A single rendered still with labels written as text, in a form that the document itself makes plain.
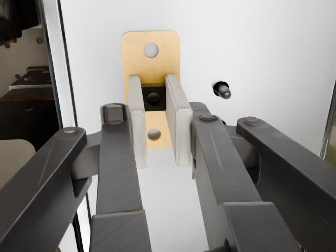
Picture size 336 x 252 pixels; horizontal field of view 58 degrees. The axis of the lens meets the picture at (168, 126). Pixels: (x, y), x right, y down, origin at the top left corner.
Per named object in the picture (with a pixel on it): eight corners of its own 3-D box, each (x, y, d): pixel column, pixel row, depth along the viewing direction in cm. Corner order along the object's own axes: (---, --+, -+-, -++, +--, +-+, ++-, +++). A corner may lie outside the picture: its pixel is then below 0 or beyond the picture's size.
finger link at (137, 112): (148, 170, 15) (132, 171, 15) (141, 117, 21) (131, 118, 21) (145, 111, 13) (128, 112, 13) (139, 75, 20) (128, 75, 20)
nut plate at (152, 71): (120, 32, 19) (119, 34, 18) (180, 30, 20) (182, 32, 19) (129, 149, 23) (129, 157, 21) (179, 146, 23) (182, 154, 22)
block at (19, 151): (10, 66, 49) (-130, 144, 23) (85, 63, 50) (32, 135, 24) (20, 108, 52) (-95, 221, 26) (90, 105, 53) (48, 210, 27)
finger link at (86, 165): (133, 177, 13) (59, 182, 12) (131, 129, 17) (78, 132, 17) (130, 145, 12) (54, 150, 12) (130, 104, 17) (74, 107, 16)
